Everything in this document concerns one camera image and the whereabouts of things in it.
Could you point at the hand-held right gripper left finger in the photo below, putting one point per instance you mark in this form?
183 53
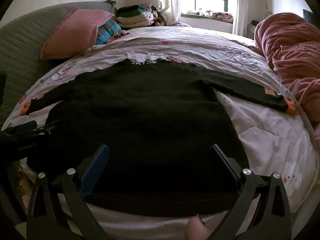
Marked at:
96 165

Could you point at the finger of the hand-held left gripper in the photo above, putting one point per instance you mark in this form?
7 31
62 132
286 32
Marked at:
22 126
46 128

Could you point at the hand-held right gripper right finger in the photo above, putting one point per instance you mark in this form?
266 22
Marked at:
221 161

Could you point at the black sweater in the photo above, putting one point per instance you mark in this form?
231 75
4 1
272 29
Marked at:
150 130

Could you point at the clothes on windowsill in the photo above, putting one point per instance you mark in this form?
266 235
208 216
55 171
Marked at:
220 15

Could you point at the heap of mixed clothes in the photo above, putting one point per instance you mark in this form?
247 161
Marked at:
155 15

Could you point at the person's right hand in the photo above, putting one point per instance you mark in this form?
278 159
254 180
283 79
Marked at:
196 228

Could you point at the printed pink bed quilt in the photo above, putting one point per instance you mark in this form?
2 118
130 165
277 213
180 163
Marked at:
262 135

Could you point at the green quilted headboard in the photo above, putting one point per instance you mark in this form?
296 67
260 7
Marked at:
20 42

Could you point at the pink pillow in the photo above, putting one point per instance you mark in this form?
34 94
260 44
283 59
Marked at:
72 32

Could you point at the blue striped cloth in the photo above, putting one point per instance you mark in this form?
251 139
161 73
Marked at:
107 32

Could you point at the pink duvet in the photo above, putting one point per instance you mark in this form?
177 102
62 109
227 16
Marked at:
290 47

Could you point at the cream folded garment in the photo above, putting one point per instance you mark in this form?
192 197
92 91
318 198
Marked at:
132 22

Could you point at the dark folded garment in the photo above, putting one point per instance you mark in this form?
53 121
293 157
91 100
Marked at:
127 9

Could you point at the green windowsill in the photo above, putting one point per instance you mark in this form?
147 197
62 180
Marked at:
200 17

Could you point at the green folded garment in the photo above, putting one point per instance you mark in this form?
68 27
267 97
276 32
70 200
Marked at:
136 13

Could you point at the white curtain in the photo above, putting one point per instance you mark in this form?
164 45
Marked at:
240 7
167 0

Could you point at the dark screen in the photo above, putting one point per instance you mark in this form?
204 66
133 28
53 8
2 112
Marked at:
307 15

